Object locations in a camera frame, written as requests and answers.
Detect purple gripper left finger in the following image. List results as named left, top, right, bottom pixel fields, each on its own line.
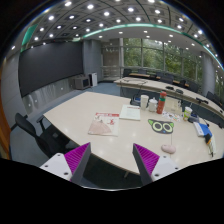
left=39, top=142, right=92, bottom=185

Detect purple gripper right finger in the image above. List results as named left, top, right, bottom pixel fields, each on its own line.
left=132, top=143, right=181, bottom=186

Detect pink computer mouse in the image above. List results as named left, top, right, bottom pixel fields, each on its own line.
left=161, top=144, right=176, bottom=154

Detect black office chair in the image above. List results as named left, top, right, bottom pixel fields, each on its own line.
left=15, top=113, right=71, bottom=158

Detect red and white magazine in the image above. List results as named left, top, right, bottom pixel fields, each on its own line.
left=88, top=113, right=119, bottom=136

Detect white booklet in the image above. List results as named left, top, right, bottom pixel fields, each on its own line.
left=120, top=105, right=140, bottom=120

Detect colourful sticker sheet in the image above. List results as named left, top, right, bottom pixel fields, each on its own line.
left=162, top=111, right=181, bottom=122

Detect white ceramic jar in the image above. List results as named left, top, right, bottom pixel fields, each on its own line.
left=149, top=98, right=158, bottom=112

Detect white paper cup stack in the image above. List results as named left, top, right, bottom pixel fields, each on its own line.
left=140, top=95, right=149, bottom=110

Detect blue and white box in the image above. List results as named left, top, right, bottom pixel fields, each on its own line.
left=193, top=122, right=211, bottom=137

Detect green and white cup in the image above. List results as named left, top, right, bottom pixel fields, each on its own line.
left=183, top=107, right=192, bottom=121

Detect long curved conference table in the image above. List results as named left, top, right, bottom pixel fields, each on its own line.
left=115, top=77, right=224, bottom=128

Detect grey equipment cabinet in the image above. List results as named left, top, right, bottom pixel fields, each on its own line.
left=74, top=77, right=90, bottom=90

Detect large dark wall screen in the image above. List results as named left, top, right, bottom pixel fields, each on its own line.
left=18, top=42, right=84, bottom=97

